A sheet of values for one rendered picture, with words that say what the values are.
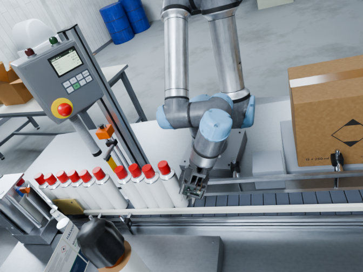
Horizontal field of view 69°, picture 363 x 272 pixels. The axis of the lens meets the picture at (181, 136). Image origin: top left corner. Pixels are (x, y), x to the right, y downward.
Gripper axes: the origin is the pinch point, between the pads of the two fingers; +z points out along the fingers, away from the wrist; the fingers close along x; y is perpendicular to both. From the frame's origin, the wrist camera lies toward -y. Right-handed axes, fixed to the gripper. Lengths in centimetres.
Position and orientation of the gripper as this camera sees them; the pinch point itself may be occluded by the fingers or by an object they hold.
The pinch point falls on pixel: (187, 194)
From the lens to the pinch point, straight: 90.7
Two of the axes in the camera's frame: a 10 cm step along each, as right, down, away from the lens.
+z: -2.1, 7.2, 6.6
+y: -2.0, 6.3, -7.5
